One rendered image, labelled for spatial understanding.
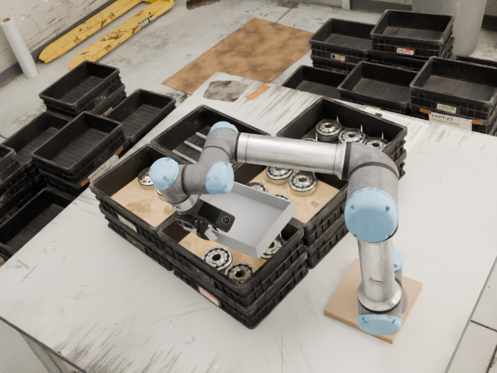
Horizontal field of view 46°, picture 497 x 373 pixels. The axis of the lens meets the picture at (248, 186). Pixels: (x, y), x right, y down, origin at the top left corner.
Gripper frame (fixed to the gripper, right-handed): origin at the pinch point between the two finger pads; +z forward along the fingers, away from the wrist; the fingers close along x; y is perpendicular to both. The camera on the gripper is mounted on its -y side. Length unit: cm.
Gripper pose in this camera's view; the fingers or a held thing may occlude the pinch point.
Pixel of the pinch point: (217, 235)
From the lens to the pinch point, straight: 168.0
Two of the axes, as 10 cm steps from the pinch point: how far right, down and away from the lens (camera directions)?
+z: 2.9, 5.0, 8.1
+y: -8.6, -2.4, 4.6
